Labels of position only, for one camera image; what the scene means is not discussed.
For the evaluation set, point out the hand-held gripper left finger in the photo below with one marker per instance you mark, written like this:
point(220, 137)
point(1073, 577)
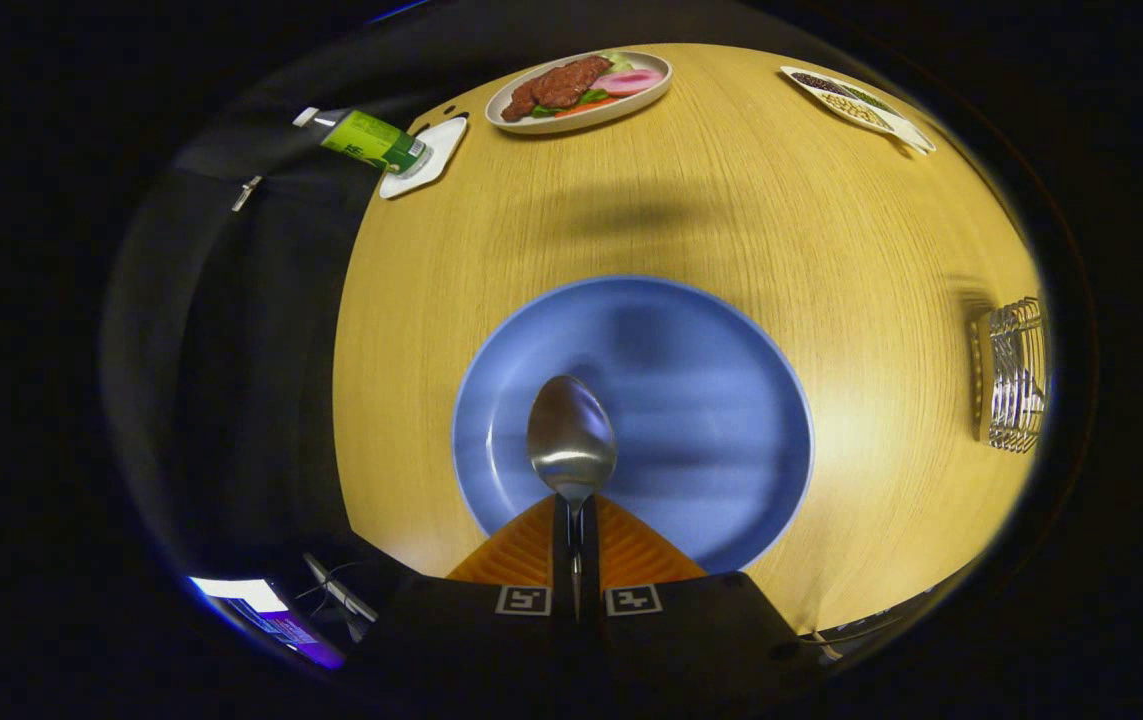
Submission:
point(471, 650)

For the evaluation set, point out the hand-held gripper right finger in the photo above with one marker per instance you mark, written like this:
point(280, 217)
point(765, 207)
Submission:
point(691, 650)

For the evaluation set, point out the white slanted panel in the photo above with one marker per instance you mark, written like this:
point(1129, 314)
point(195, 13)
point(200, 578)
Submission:
point(341, 595)

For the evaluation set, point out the lit computer screen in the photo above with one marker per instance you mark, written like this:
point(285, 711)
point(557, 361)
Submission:
point(266, 615)

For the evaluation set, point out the blue round plate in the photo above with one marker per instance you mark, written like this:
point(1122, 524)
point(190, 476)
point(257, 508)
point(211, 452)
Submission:
point(701, 420)

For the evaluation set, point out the white square coaster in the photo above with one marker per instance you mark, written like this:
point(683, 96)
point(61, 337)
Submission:
point(436, 160)

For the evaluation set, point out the silver cloth clip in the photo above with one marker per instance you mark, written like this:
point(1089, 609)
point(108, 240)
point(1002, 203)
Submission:
point(246, 192)

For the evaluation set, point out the green label drink bottle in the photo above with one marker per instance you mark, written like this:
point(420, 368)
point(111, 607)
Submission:
point(366, 140)

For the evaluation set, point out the white divided tray of beans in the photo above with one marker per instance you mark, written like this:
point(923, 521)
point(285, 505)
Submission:
point(851, 105)

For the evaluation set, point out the plate of meat and vegetables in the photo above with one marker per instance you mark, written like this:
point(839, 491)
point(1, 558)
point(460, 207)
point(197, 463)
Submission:
point(571, 85)

